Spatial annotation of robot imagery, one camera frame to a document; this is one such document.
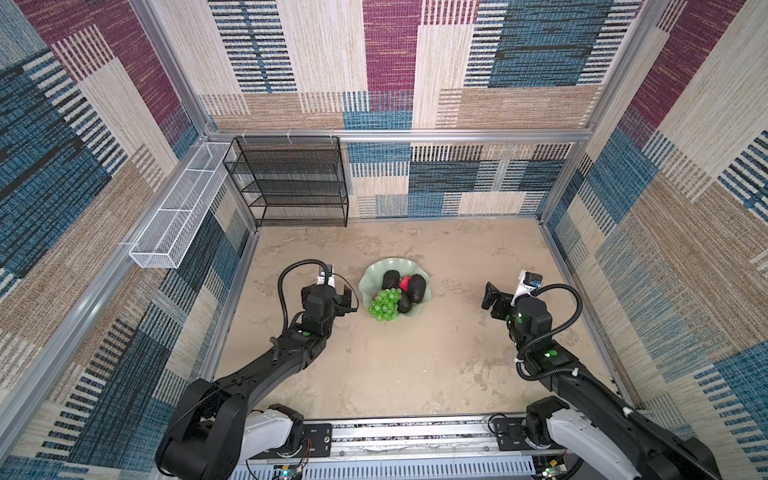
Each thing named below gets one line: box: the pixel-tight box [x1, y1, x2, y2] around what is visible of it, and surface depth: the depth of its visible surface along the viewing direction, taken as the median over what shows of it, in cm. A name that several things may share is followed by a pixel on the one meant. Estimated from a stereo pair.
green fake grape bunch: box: [368, 287, 402, 322], surface depth 87 cm
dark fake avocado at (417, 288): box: [409, 274, 427, 304], surface depth 95 cm
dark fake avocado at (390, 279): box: [382, 269, 401, 290], surface depth 101 cm
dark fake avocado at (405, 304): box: [398, 290, 413, 314], surface depth 93 cm
